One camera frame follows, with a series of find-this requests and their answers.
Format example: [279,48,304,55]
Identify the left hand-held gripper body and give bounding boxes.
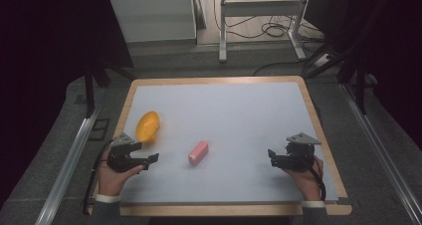
[105,131,144,173]

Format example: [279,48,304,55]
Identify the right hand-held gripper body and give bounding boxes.
[274,131,322,172]

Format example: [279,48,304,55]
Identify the orange-yellow fruit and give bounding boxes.
[134,111,161,145]

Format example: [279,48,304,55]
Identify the pink soap bar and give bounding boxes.
[187,139,210,166]

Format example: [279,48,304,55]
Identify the person's left hand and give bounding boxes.
[97,148,145,198]

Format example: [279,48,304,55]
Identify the person's right hand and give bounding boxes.
[282,155,325,203]

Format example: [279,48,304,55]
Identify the black floor plate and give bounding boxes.
[87,117,111,142]

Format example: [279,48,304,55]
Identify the white table mat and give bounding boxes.
[119,81,339,204]

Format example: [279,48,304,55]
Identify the black metal stand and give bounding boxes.
[300,42,379,115]
[83,64,137,119]

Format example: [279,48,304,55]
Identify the wooden table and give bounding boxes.
[112,75,353,217]

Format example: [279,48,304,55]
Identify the white power strip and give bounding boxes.
[314,53,334,69]

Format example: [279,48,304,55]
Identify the dark curtain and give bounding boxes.
[0,0,134,209]
[303,0,422,149]

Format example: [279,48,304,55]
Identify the white cabinet panel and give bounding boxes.
[107,0,198,44]

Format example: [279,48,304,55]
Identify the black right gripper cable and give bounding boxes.
[292,144,327,202]

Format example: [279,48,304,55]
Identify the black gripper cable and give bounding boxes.
[82,138,115,216]
[292,144,327,202]

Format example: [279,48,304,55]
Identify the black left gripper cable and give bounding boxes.
[82,138,115,216]

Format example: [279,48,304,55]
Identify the aluminium rail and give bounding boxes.
[338,83,422,225]
[34,107,102,225]

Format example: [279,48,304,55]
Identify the black floor cables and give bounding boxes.
[212,0,329,78]

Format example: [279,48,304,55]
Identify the white metal desk frame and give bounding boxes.
[218,0,314,64]

